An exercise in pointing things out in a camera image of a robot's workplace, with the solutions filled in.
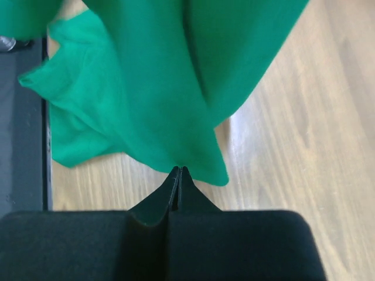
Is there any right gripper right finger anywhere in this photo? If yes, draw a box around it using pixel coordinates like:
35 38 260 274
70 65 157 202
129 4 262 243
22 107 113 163
177 167 221 212

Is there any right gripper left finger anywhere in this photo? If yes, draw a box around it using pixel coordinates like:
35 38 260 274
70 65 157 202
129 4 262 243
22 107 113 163
128 167 179 227

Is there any green t shirt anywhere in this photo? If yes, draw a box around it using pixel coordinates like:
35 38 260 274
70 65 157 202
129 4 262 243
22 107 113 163
1 1 306 186

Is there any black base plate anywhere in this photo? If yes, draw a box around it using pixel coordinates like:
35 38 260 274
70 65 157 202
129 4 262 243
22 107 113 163
1 38 52 216

